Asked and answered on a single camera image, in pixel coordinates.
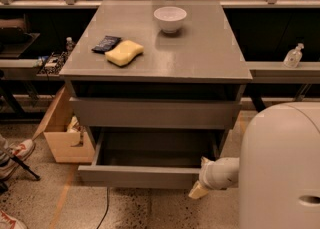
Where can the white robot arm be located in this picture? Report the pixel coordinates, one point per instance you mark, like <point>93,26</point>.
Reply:
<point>277,172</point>

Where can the dark blue snack packet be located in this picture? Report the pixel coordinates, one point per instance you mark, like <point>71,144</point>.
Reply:
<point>106,44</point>

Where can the open cardboard box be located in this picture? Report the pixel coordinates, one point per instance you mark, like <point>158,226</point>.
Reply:
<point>66,143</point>

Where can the yellow sponge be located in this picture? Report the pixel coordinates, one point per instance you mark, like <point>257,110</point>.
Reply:
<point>124,52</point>

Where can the grey top drawer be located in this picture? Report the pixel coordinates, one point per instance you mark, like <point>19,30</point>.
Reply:
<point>155,113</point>

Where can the clear sanitizer pump bottle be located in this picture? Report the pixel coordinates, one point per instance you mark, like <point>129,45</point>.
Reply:
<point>294,56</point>

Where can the small clear bottle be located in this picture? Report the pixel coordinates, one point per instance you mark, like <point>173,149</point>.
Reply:
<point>69,45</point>

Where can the grey drawer cabinet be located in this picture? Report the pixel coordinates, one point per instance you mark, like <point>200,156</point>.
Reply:
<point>201,62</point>

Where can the white ceramic bowl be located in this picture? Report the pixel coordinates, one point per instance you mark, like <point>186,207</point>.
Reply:
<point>170,19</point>

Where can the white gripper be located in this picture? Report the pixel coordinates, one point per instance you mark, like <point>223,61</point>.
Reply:
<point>207,176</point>

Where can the grey drawer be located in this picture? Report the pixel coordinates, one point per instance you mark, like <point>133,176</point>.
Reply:
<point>151,158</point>
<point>155,113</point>

